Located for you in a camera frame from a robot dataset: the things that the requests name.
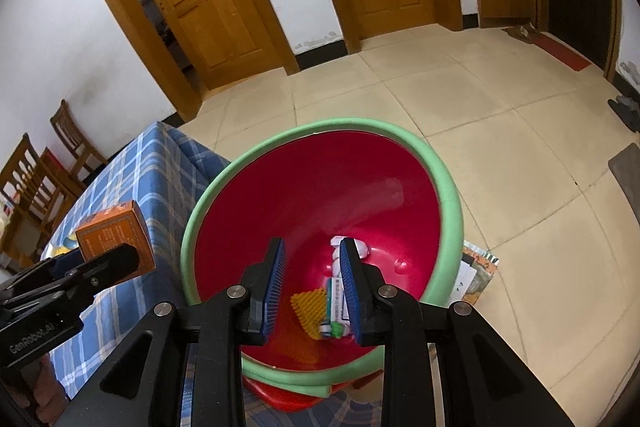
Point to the printed paper bag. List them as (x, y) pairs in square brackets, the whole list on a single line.
[(475, 272)]

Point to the dark slippers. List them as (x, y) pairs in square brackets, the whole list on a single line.
[(627, 109)]

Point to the orange cardboard box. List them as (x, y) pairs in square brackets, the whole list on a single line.
[(115, 227)]

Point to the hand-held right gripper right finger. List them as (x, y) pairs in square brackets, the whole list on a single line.
[(350, 292)]

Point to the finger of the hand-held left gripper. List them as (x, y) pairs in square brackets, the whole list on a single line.
[(65, 263), (115, 262)]

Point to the blue plaid tablecloth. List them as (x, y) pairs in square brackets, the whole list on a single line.
[(165, 187)]

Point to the red basin with green rim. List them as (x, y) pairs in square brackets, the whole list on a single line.
[(325, 187)]

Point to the grey floor mat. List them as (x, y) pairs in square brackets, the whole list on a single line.
[(627, 174)]

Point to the wooden chair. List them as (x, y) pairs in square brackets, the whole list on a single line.
[(75, 137), (25, 187)]

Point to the yellow foam fruit net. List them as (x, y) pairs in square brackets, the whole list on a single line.
[(307, 312)]

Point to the red floor mat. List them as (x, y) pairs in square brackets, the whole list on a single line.
[(560, 52)]

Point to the green blue toy ball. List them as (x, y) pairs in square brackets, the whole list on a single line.
[(336, 331)]

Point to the white green carton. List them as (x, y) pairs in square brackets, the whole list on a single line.
[(334, 302)]

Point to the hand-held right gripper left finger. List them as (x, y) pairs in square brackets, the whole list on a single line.
[(274, 292)]

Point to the white tissue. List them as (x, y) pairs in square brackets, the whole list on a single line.
[(334, 264)]

